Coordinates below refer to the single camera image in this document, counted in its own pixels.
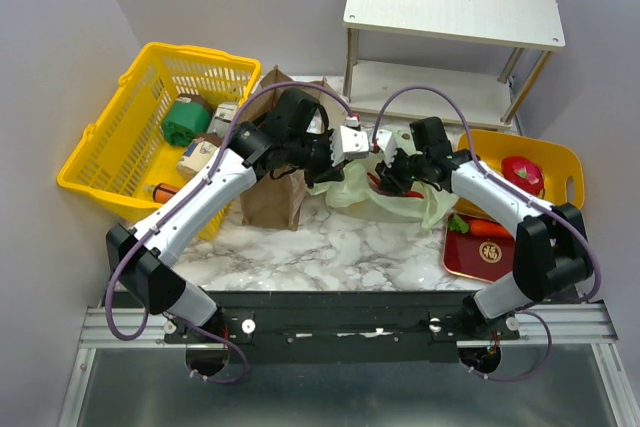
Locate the white two-tier shelf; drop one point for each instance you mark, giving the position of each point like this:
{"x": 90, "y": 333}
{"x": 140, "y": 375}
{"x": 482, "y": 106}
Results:
{"x": 486, "y": 54}

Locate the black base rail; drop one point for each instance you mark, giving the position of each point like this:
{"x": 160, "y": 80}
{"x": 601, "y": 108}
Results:
{"x": 355, "y": 327}

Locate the orange carrot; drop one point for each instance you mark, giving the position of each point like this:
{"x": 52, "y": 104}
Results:
{"x": 477, "y": 227}

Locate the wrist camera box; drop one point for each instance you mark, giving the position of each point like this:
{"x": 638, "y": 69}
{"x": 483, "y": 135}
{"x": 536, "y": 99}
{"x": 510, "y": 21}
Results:
{"x": 385, "y": 144}
{"x": 348, "y": 144}

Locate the orange bottle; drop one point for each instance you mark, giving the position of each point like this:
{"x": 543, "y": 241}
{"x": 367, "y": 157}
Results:
{"x": 161, "y": 192}

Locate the brown paper bag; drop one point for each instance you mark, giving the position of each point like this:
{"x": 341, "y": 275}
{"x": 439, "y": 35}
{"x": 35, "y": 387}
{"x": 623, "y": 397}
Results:
{"x": 276, "y": 204}

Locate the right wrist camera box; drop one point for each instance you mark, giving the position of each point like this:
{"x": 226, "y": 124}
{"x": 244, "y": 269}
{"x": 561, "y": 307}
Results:
{"x": 385, "y": 144}

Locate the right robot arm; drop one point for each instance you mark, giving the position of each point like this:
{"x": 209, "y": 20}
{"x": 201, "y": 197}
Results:
{"x": 551, "y": 253}

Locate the red lacquer tray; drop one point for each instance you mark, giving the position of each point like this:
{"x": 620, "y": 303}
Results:
{"x": 481, "y": 258}

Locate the red dragon fruit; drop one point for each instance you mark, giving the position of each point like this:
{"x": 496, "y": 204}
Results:
{"x": 524, "y": 174}

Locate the red chili pepper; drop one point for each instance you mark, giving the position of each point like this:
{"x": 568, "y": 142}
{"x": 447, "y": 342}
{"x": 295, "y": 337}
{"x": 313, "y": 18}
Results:
{"x": 375, "y": 184}

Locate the yellow plastic tub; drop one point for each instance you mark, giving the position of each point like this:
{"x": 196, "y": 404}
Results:
{"x": 563, "y": 173}

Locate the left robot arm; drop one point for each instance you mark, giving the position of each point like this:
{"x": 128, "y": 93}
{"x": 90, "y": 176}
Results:
{"x": 142, "y": 257}

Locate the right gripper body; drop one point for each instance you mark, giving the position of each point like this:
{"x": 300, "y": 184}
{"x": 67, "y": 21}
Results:
{"x": 410, "y": 168}

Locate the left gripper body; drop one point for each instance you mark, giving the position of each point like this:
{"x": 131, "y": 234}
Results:
{"x": 310, "y": 156}

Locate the white small carton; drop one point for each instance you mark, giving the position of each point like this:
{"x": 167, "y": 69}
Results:
{"x": 222, "y": 118}

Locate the green plastic grocery bag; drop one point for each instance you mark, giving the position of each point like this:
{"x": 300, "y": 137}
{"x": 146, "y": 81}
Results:
{"x": 355, "y": 198}

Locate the yellow plastic shopping basket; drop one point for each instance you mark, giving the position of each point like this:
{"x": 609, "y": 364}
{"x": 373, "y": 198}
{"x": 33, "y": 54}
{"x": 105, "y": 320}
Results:
{"x": 124, "y": 153}

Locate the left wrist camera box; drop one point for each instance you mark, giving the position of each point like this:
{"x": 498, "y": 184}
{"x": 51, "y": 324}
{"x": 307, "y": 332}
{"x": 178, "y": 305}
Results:
{"x": 348, "y": 144}

